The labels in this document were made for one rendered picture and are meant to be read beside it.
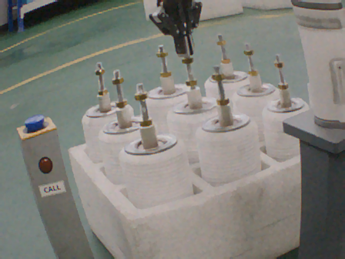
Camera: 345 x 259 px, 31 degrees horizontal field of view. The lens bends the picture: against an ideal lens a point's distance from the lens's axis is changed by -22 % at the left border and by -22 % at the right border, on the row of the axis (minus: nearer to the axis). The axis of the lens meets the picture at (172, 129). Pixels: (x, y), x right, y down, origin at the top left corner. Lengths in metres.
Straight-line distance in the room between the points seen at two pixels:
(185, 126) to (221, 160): 0.12
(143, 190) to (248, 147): 0.16
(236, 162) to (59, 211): 0.28
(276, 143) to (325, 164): 0.28
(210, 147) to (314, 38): 0.33
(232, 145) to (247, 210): 0.10
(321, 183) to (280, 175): 0.21
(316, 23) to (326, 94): 0.10
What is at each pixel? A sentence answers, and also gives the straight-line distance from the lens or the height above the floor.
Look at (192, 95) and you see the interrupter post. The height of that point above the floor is 0.27.
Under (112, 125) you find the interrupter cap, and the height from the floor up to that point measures 0.25.
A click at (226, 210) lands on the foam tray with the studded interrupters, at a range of 1.07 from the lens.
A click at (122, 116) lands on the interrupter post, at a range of 1.17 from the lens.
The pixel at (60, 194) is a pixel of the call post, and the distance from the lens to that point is 1.07.
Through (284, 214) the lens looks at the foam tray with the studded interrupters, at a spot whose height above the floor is 0.09.
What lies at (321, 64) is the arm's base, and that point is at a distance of 0.86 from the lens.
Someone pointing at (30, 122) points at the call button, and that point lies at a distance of 1.05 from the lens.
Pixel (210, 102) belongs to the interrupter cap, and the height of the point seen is 0.25.
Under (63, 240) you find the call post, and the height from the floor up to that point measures 0.13.
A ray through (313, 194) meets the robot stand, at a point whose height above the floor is 0.20.
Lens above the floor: 0.60
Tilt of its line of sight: 18 degrees down
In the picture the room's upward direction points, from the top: 10 degrees counter-clockwise
